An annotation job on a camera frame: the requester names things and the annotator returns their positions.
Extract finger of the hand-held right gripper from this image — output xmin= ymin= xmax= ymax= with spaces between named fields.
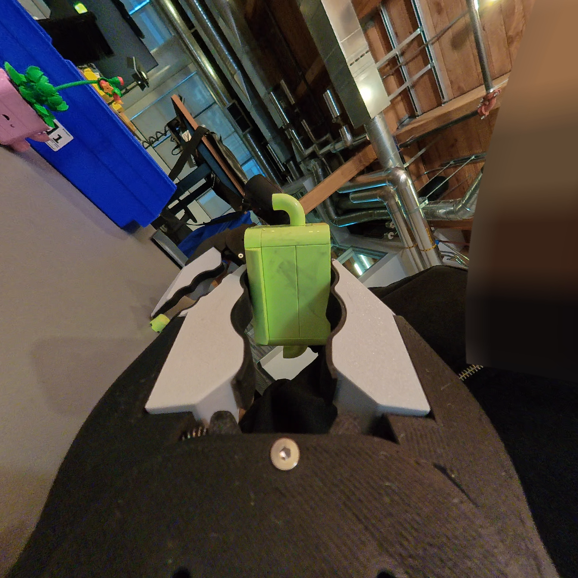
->
xmin=150 ymin=247 xmax=225 ymax=316
xmin=160 ymin=270 xmax=232 ymax=319

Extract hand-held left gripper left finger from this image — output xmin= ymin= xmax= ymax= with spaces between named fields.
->
xmin=144 ymin=269 xmax=260 ymax=426

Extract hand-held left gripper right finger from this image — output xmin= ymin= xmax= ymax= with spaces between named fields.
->
xmin=323 ymin=258 xmax=431 ymax=433

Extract lime green toy brick figure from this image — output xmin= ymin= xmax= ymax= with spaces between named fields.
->
xmin=244 ymin=193 xmax=332 ymax=359

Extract blue cloth bag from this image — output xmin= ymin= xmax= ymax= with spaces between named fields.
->
xmin=181 ymin=211 xmax=253 ymax=260

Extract blue plastic bin white tag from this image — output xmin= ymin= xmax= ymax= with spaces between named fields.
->
xmin=0 ymin=0 xmax=178 ymax=234

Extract pink brick pot with plant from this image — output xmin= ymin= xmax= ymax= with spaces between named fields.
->
xmin=0 ymin=63 xmax=125 ymax=152

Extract dark grey panel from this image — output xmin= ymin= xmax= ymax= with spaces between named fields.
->
xmin=43 ymin=0 xmax=159 ymax=84

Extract black frame wooden table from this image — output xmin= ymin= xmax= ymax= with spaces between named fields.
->
xmin=151 ymin=92 xmax=253 ymax=240

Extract silver ventilation duct pipes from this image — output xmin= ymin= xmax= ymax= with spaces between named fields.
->
xmin=154 ymin=0 xmax=486 ymax=272

